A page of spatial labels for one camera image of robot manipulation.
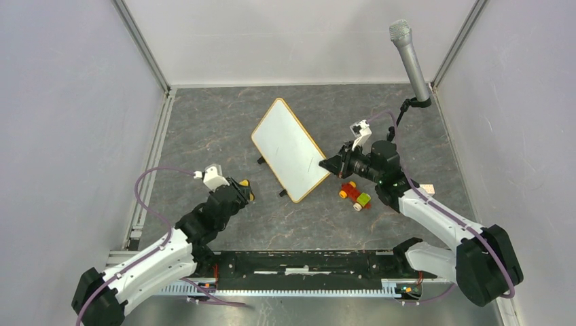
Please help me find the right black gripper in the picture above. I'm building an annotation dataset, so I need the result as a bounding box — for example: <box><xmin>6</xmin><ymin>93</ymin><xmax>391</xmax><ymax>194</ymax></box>
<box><xmin>319</xmin><ymin>141</ymin><xmax>382</xmax><ymax>185</ymax></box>

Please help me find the yellow bone shaped eraser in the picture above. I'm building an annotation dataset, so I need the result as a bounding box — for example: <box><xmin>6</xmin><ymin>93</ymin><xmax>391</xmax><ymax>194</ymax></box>
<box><xmin>238</xmin><ymin>179</ymin><xmax>255</xmax><ymax>202</ymax></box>

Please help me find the yellow framed whiteboard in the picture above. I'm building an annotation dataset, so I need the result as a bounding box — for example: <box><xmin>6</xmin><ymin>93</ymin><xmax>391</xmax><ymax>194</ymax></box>
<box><xmin>251</xmin><ymin>98</ymin><xmax>329</xmax><ymax>203</ymax></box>

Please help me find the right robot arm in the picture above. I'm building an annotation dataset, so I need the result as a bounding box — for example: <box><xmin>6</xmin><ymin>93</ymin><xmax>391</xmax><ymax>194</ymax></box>
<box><xmin>319</xmin><ymin>141</ymin><xmax>524</xmax><ymax>307</ymax></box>

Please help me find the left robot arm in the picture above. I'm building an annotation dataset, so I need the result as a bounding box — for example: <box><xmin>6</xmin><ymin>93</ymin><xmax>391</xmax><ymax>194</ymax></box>
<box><xmin>71</xmin><ymin>178</ymin><xmax>254</xmax><ymax>325</ymax></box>

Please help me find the red toy brick car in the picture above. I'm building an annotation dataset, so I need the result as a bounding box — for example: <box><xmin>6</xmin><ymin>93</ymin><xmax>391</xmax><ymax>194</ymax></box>
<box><xmin>338</xmin><ymin>181</ymin><xmax>371</xmax><ymax>212</ymax></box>

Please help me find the colourful toy brick pile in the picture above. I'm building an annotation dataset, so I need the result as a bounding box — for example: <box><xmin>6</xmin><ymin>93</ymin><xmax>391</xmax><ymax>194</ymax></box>
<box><xmin>414</xmin><ymin>183</ymin><xmax>435</xmax><ymax>196</ymax></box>

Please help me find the silver microphone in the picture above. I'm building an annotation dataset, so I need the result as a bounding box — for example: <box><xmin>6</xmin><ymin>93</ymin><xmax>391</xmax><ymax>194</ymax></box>
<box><xmin>389</xmin><ymin>19</ymin><xmax>430</xmax><ymax>103</ymax></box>

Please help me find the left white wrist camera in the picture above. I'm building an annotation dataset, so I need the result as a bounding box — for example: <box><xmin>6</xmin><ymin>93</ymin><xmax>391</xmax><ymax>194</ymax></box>
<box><xmin>193</xmin><ymin>164</ymin><xmax>230</xmax><ymax>192</ymax></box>

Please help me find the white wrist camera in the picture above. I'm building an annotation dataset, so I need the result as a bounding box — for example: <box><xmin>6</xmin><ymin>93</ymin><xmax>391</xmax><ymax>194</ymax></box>
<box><xmin>350</xmin><ymin>120</ymin><xmax>372</xmax><ymax>150</ymax></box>
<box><xmin>193</xmin><ymin>164</ymin><xmax>230</xmax><ymax>192</ymax></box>

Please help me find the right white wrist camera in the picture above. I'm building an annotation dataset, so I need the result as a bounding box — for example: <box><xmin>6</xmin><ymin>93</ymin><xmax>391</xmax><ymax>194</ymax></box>
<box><xmin>350</xmin><ymin>120</ymin><xmax>372</xmax><ymax>150</ymax></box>

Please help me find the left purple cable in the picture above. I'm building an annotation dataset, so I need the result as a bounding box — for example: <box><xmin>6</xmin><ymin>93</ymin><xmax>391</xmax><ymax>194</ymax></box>
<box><xmin>75</xmin><ymin>167</ymin><xmax>249</xmax><ymax>326</ymax></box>

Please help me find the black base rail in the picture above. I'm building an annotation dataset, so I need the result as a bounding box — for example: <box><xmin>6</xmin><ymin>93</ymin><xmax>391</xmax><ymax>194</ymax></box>
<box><xmin>198</xmin><ymin>249</ymin><xmax>437</xmax><ymax>293</ymax></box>

